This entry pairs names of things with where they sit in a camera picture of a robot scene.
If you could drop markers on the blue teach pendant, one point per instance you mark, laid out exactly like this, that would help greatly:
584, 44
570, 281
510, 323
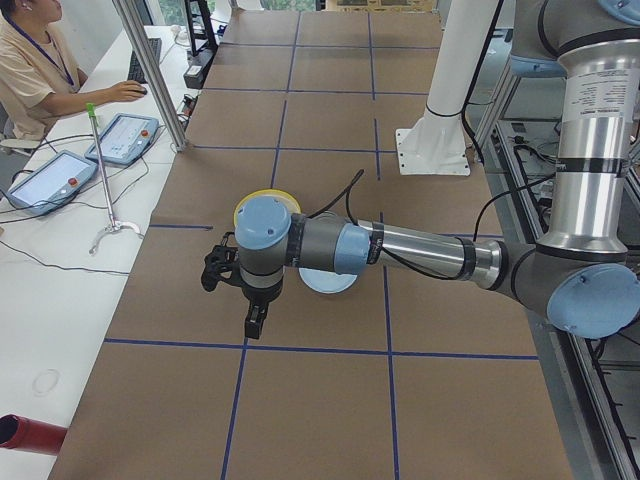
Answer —
126, 137
53, 184

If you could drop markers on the far blue teach pendant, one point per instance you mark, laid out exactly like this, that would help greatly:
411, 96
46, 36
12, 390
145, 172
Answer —
126, 137

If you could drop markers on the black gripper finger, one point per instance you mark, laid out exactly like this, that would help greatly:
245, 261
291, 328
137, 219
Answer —
254, 320

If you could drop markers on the aluminium frame post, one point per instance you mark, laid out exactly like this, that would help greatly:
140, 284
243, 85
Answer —
137, 35

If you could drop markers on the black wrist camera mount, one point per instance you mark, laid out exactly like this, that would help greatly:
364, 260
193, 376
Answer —
221, 265

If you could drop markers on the red cylinder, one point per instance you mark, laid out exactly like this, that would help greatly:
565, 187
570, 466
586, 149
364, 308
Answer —
29, 435

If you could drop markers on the yellow steamer basket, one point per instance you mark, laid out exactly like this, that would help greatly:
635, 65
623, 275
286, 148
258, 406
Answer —
283, 197

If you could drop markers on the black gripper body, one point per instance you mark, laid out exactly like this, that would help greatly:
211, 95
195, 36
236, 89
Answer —
259, 296

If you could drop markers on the black stand frame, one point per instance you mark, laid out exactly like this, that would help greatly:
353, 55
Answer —
199, 27

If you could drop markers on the person in beige shirt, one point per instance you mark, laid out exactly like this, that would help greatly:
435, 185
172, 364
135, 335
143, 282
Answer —
40, 78

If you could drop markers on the near blue teach pendant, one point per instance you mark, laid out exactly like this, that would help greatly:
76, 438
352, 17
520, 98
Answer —
53, 184

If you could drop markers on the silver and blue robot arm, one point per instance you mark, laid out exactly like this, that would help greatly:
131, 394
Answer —
575, 274

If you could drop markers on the light blue plate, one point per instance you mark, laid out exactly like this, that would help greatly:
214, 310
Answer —
326, 282

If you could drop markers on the silver reacher grabber stick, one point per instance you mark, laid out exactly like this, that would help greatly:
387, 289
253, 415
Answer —
114, 225

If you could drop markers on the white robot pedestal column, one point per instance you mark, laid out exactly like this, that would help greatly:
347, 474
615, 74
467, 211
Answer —
435, 145

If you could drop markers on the black box on table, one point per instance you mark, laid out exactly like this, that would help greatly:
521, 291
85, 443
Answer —
198, 68

